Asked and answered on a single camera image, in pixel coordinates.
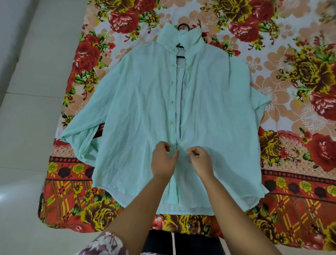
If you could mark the floral patterned bedsheet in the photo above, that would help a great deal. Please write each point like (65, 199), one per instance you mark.
(288, 105)

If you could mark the mint green button shirt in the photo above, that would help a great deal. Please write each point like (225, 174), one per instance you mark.
(147, 113)

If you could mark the person's right fingers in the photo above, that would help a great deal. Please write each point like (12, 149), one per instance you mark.
(193, 151)

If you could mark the person's right hand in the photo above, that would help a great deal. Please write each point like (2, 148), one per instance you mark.
(202, 163)

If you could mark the person's left thumb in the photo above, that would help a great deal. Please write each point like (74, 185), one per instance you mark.
(175, 156)

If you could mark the person's left forearm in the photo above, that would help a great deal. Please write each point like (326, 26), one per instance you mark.
(136, 212)

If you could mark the person's right forearm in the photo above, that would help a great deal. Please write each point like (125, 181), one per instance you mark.
(233, 218)

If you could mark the floral patterned sleeve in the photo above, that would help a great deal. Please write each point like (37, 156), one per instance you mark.
(103, 245)

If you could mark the black clothes hanger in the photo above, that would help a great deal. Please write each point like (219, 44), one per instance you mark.
(181, 39)

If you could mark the person's left hand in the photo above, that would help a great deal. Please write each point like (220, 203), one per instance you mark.
(162, 163)

